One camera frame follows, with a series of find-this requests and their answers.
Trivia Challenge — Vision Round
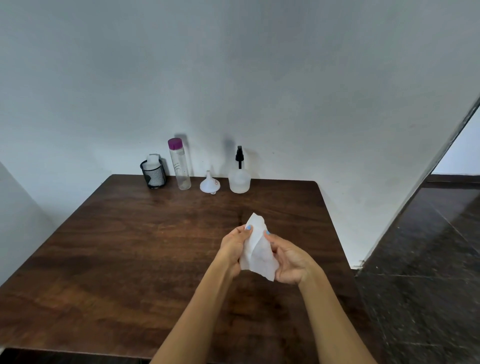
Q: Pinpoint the person's right hand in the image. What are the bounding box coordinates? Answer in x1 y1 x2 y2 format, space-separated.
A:
263 230 324 287

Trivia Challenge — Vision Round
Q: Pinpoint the person's left hand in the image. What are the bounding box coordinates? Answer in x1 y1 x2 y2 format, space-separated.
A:
217 224 255 279

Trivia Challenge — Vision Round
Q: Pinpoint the white tissue wipe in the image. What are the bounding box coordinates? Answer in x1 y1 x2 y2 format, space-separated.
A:
238 212 281 283

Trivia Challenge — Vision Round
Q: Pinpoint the white plastic funnel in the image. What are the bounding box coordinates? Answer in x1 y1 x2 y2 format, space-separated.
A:
199 170 223 196

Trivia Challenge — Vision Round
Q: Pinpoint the white spray bottle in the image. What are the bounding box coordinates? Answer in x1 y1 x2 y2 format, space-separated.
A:
227 166 253 195

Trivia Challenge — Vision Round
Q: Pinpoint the clear water bottle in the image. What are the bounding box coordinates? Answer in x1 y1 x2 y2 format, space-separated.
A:
169 148 193 192

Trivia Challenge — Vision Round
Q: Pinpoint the person's left forearm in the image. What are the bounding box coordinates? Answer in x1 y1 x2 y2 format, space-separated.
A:
149 258 238 364

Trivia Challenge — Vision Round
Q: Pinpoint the person's right forearm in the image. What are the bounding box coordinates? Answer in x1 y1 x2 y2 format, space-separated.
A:
298 269 378 364

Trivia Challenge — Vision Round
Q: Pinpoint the dark wooden table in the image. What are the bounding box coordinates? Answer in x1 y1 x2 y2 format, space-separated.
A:
0 174 376 364

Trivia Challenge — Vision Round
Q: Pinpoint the black mesh holder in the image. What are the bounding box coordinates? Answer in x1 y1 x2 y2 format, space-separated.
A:
139 158 169 190

